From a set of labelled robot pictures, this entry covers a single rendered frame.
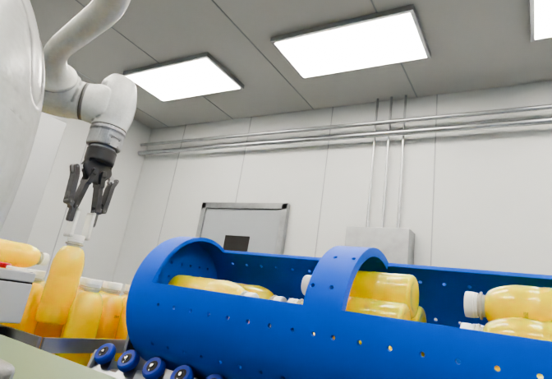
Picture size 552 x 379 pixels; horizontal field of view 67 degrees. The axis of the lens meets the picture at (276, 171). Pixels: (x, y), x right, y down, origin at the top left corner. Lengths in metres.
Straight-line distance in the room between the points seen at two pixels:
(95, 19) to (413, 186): 3.67
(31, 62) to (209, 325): 0.55
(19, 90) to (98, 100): 0.87
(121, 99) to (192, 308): 0.61
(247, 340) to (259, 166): 4.47
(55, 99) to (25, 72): 0.86
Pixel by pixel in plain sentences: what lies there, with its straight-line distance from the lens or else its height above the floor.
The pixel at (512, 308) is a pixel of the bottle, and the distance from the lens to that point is 0.70.
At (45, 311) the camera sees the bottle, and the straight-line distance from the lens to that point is 1.13.
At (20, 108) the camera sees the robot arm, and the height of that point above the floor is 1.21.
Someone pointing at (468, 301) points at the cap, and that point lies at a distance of 0.73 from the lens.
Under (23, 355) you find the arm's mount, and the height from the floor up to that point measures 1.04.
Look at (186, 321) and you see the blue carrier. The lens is 0.82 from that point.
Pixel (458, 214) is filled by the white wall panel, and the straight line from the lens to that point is 4.15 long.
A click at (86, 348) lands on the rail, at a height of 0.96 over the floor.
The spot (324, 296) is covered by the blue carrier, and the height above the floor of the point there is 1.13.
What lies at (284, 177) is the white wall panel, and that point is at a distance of 4.89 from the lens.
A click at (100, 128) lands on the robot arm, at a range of 1.17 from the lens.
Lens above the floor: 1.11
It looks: 18 degrees up
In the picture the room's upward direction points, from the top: 9 degrees clockwise
